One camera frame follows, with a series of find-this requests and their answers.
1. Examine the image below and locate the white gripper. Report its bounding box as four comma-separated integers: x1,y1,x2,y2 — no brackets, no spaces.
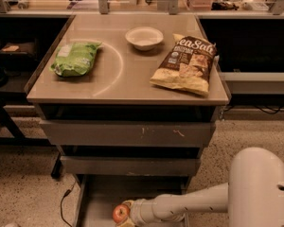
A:
116,199,155,227

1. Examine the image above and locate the red apple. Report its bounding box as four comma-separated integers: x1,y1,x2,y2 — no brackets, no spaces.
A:
112,204,130,224

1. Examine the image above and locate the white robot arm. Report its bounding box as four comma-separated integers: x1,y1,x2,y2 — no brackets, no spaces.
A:
113,148,284,227

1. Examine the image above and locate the open bottom grey drawer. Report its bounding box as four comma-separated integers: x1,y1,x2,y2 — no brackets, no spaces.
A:
73,175,185,227

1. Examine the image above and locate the middle grey drawer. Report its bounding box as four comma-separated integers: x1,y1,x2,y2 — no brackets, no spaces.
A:
61,156,201,177

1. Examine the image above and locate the top grey drawer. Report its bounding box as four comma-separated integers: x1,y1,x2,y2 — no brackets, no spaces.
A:
40,120,215,148

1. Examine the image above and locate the brown sea salt chip bag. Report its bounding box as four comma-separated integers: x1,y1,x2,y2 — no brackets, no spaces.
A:
150,34,217,96

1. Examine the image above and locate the green snack bag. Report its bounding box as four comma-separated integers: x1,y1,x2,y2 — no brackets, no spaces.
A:
50,42,101,78

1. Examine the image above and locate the white bowl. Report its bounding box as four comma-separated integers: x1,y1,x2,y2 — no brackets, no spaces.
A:
125,26,164,51

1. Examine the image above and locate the dark box on shelf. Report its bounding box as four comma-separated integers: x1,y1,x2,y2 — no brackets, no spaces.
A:
0,42,37,59

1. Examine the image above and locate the black floor cable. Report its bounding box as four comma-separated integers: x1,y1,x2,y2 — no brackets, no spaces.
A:
59,180,79,227

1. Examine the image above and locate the black table leg frame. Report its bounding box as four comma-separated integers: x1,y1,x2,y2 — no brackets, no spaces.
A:
0,95,62,179

